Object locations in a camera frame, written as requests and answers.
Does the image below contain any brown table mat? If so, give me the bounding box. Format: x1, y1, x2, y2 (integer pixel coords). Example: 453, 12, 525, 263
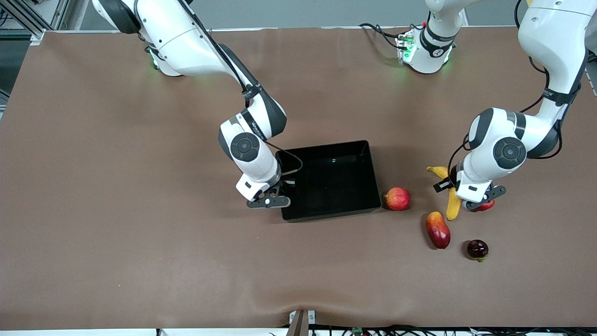
0, 26, 597, 330

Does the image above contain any aluminium frame profile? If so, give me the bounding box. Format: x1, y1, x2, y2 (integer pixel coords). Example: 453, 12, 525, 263
0, 0, 70, 46

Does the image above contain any red yellow mango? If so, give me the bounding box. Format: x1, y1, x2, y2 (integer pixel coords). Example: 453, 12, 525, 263
425, 211, 451, 250

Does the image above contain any black left arm base cable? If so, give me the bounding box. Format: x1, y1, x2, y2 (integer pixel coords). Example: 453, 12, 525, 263
358, 22, 411, 51

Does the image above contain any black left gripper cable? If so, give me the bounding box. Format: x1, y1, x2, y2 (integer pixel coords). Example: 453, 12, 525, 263
448, 0, 565, 180

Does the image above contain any black plastic box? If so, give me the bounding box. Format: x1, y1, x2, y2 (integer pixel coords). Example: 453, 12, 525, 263
280, 140, 382, 223

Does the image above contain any yellow banana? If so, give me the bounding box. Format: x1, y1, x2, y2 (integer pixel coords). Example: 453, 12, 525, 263
426, 166, 463, 221

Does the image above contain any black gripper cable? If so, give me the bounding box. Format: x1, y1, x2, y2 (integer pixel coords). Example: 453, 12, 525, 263
177, 0, 304, 177
448, 0, 565, 180

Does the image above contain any metal table clamp bracket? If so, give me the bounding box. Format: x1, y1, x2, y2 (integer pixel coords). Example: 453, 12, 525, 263
285, 309, 317, 336

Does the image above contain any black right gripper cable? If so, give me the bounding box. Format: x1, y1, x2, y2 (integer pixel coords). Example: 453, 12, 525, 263
177, 0, 304, 177

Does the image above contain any dark purple mangosteen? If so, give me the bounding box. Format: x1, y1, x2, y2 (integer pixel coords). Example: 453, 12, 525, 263
467, 239, 490, 262

